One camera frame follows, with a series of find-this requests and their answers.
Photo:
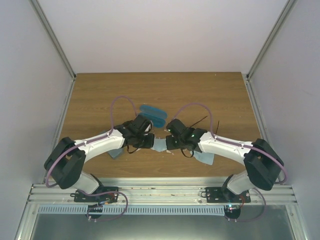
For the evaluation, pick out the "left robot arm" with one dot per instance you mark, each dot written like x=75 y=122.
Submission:
x=66 y=162

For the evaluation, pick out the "aluminium rail frame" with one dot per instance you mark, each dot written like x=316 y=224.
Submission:
x=185 y=191

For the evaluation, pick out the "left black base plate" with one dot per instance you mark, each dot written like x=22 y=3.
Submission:
x=107 y=194

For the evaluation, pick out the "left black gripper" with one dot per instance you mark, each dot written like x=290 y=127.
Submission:
x=149 y=144

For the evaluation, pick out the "slotted grey cable duct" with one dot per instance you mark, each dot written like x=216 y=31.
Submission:
x=196 y=210

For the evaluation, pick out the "blue translucent glasses case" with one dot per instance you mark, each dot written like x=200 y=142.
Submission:
x=155 y=115

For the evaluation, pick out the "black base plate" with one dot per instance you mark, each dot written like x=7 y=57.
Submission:
x=107 y=194
x=223 y=195

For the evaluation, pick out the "light blue crumpled cloth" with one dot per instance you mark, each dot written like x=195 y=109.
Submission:
x=205 y=158

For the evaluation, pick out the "black round sunglasses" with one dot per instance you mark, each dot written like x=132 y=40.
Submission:
x=204 y=121

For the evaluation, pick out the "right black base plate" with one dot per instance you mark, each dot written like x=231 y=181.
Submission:
x=223 y=195

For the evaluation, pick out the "grey-blue glasses case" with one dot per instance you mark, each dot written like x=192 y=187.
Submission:
x=115 y=152

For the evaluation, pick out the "light blue cleaning cloth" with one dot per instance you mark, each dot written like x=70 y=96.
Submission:
x=159 y=145

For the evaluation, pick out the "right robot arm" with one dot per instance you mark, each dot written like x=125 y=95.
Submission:
x=262 y=164

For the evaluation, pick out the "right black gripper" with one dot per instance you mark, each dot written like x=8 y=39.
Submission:
x=170 y=146

